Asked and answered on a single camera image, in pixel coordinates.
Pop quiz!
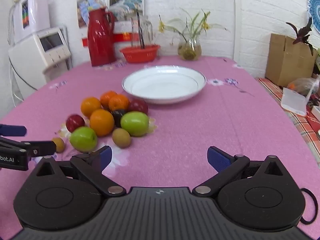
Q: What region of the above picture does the green apple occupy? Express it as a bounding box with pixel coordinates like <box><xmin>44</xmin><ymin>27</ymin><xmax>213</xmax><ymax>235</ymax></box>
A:
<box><xmin>120</xmin><ymin>111</ymin><xmax>150</xmax><ymax>137</ymax></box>
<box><xmin>69</xmin><ymin>126</ymin><xmax>98</xmax><ymax>153</ymax></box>

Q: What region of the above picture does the small red plum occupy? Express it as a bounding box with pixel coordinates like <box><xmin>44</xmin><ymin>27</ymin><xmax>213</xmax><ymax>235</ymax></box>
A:
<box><xmin>66</xmin><ymin>114</ymin><xmax>85</xmax><ymax>133</ymax></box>

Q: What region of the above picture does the cardboard box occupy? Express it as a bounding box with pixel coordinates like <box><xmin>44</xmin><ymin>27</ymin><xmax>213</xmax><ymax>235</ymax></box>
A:
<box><xmin>265</xmin><ymin>33</ymin><xmax>319</xmax><ymax>88</ymax></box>

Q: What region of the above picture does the purple leaf plant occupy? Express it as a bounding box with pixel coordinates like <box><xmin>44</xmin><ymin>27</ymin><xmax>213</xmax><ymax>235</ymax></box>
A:
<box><xmin>286</xmin><ymin>17</ymin><xmax>314</xmax><ymax>55</ymax></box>

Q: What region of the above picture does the white water dispenser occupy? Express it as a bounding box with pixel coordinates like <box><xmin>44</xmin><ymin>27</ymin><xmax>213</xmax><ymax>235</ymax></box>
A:
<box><xmin>8</xmin><ymin>27</ymin><xmax>73</xmax><ymax>100</ymax></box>

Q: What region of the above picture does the brown kiwi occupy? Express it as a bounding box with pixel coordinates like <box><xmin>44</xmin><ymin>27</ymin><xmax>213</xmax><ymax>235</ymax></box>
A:
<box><xmin>51</xmin><ymin>137</ymin><xmax>65</xmax><ymax>153</ymax></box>
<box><xmin>112</xmin><ymin>128</ymin><xmax>131</xmax><ymax>148</ymax></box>

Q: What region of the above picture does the green orchid plant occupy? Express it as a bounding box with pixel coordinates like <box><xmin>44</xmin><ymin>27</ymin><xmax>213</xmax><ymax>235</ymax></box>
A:
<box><xmin>159</xmin><ymin>8</ymin><xmax>230</xmax><ymax>44</ymax></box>

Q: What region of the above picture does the clear plastic pouch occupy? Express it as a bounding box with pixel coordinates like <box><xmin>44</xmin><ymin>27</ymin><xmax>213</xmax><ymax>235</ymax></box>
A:
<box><xmin>280</xmin><ymin>87</ymin><xmax>308</xmax><ymax>117</ymax></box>

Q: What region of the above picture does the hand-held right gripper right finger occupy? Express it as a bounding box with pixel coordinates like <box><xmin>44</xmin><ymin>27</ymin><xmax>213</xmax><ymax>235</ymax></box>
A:
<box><xmin>192</xmin><ymin>145</ymin><xmax>292</xmax><ymax>197</ymax></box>

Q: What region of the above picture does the bumpy tangerine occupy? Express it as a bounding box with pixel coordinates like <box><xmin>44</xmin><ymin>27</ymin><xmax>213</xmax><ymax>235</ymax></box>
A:
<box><xmin>108</xmin><ymin>94</ymin><xmax>130</xmax><ymax>112</ymax></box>
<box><xmin>100</xmin><ymin>91</ymin><xmax>118</xmax><ymax>108</ymax></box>

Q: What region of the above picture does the glass pitcher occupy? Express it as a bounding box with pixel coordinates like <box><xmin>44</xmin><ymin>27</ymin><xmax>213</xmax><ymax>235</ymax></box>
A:
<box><xmin>130</xmin><ymin>15</ymin><xmax>153</xmax><ymax>49</ymax></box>

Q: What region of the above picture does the large red plum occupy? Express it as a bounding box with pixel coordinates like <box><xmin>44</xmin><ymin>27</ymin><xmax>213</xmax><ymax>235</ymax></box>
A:
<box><xmin>127</xmin><ymin>98</ymin><xmax>149</xmax><ymax>115</ymax></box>

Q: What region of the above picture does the pink floral tablecloth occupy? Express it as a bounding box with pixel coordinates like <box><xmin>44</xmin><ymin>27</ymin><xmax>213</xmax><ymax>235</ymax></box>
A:
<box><xmin>0</xmin><ymin>55</ymin><xmax>320</xmax><ymax>240</ymax></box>

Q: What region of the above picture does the translucent plastic bag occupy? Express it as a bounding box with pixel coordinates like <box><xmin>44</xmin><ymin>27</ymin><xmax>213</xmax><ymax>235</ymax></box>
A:
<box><xmin>287</xmin><ymin>77</ymin><xmax>319</xmax><ymax>97</ymax></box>

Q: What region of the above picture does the glass vase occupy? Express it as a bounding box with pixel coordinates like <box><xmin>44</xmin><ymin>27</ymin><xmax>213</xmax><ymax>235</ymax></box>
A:
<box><xmin>177</xmin><ymin>38</ymin><xmax>202</xmax><ymax>61</ymax></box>

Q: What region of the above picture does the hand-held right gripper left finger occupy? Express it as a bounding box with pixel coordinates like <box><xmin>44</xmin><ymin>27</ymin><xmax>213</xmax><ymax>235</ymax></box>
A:
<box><xmin>30</xmin><ymin>145</ymin><xmax>127</xmax><ymax>197</ymax></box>

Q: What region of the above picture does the black stirring stick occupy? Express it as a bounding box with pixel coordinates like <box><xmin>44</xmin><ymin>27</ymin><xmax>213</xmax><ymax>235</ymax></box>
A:
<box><xmin>136</xmin><ymin>9</ymin><xmax>146</xmax><ymax>49</ymax></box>

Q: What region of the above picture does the black cord loop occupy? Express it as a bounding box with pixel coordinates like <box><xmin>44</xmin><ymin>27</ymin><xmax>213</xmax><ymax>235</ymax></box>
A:
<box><xmin>299</xmin><ymin>188</ymin><xmax>318</xmax><ymax>224</ymax></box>

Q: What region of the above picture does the white water purifier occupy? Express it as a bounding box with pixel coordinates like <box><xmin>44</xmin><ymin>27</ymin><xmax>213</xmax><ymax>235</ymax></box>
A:
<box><xmin>11</xmin><ymin>0</ymin><xmax>50</xmax><ymax>43</ymax></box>

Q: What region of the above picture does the grey hose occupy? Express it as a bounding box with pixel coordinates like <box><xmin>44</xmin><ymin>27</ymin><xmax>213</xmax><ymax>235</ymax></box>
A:
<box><xmin>7</xmin><ymin>4</ymin><xmax>16</xmax><ymax>46</ymax></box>

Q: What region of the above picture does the plaid cloth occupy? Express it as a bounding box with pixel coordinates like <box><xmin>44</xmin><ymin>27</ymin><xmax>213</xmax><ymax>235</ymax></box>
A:
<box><xmin>257</xmin><ymin>77</ymin><xmax>320</xmax><ymax>165</ymax></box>

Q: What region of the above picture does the blue round wall decoration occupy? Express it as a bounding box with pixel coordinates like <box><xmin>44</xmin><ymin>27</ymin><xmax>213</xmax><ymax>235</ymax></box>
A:
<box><xmin>307</xmin><ymin>0</ymin><xmax>320</xmax><ymax>33</ymax></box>

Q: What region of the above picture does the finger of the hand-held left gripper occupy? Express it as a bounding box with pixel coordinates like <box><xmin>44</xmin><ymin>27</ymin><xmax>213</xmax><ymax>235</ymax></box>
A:
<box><xmin>0</xmin><ymin>124</ymin><xmax>27</xmax><ymax>137</ymax></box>
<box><xmin>0</xmin><ymin>136</ymin><xmax>57</xmax><ymax>157</ymax></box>

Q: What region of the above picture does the red plastic basket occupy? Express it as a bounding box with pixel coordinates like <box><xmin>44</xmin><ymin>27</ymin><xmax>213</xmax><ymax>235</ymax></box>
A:
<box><xmin>119</xmin><ymin>44</ymin><xmax>161</xmax><ymax>64</ymax></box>

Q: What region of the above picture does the red thermos jug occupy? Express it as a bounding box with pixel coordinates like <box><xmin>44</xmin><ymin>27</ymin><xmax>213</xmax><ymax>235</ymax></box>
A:
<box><xmin>87</xmin><ymin>8</ymin><xmax>117</xmax><ymax>67</ymax></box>

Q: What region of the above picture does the white plate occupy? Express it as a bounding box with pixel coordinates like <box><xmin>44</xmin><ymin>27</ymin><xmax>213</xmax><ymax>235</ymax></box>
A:
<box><xmin>122</xmin><ymin>65</ymin><xmax>207</xmax><ymax>105</ymax></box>

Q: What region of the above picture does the smooth orange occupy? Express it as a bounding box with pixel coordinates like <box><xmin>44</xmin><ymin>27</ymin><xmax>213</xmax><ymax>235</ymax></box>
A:
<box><xmin>80</xmin><ymin>97</ymin><xmax>102</xmax><ymax>118</ymax></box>
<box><xmin>89</xmin><ymin>109</ymin><xmax>115</xmax><ymax>137</ymax></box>

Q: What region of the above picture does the dark purple plum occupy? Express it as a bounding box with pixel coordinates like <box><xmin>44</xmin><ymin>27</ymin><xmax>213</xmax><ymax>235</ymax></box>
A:
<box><xmin>111</xmin><ymin>109</ymin><xmax>125</xmax><ymax>128</ymax></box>

